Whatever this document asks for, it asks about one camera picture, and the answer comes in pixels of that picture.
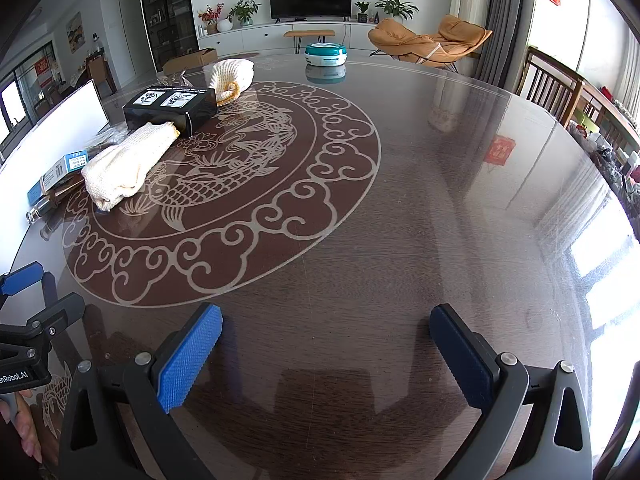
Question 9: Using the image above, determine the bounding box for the grey curtain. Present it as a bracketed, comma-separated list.
[472, 0, 531, 98]

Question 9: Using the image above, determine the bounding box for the broad leaf potted plant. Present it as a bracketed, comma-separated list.
[375, 0, 419, 23]

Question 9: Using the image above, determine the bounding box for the person's left hand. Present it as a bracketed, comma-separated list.
[0, 389, 45, 463]

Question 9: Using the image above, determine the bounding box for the cluttered wooden sideboard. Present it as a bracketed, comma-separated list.
[575, 80, 640, 163]

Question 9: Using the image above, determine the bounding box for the black box with white pictures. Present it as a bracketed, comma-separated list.
[122, 86, 219, 137]

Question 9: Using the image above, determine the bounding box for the dark wooden slatted chair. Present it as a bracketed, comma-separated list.
[520, 46, 586, 126]

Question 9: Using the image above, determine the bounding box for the cream knit cloth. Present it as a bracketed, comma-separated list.
[209, 59, 255, 107]
[81, 121, 181, 212]

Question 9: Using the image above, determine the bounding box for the teal and white round container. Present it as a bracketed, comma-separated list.
[305, 43, 349, 67]

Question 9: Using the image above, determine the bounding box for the framed wall painting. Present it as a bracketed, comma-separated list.
[66, 11, 83, 53]

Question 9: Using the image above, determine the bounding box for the brown cardboard box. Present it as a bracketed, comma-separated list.
[162, 48, 219, 75]

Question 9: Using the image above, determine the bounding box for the rose gold pump tube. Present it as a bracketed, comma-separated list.
[26, 177, 88, 226]

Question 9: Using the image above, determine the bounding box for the clear bag of cotton swabs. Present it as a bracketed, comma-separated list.
[84, 125, 133, 157]

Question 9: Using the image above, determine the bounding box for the orange lounge chair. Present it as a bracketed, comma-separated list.
[367, 15, 493, 68]

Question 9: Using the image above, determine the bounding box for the blue and white carton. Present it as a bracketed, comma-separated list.
[27, 152, 92, 203]

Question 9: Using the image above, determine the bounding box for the green bushy potted plant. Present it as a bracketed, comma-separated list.
[227, 0, 262, 27]

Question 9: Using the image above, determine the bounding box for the dark glass display cabinet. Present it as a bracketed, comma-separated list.
[136, 0, 197, 73]

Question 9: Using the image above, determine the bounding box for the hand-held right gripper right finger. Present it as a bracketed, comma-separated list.
[429, 303, 593, 480]

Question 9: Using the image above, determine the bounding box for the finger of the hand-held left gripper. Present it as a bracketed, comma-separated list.
[27, 292, 87, 357]
[0, 262, 46, 306]

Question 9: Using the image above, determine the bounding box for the red flower arrangement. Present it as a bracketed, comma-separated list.
[198, 4, 224, 36]

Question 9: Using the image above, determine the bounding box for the wooden bench with metal legs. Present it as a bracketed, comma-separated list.
[283, 29, 336, 43]

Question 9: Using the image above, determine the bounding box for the white low television cabinet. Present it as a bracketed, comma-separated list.
[196, 21, 381, 53]

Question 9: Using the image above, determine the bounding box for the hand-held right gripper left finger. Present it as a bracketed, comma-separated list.
[59, 302, 224, 480]

